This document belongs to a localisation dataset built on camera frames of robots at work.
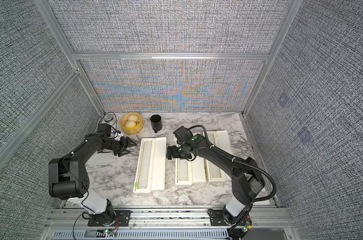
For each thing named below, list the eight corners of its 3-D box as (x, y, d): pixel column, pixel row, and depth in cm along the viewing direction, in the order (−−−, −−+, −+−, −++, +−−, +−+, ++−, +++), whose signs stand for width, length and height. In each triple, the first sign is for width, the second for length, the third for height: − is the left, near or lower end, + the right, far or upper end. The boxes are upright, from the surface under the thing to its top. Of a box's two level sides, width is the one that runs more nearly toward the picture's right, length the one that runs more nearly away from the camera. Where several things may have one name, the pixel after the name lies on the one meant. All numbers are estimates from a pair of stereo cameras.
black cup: (150, 134, 109) (148, 126, 102) (152, 123, 116) (150, 114, 109) (161, 134, 109) (160, 126, 102) (162, 123, 116) (161, 114, 109)
